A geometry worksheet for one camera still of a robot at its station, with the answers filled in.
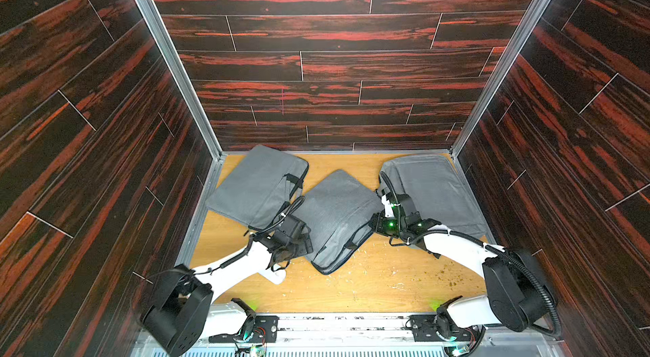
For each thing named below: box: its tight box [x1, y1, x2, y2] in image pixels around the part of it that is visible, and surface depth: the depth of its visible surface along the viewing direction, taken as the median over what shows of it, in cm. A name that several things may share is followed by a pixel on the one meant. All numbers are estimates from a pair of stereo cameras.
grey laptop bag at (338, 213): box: [291, 169, 385, 275], surface depth 90 cm
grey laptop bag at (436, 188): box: [378, 153, 491, 240], surface depth 103 cm
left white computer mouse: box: [263, 269, 287, 286], surface depth 84 cm
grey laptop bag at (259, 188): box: [205, 143, 310, 231], surface depth 107 cm
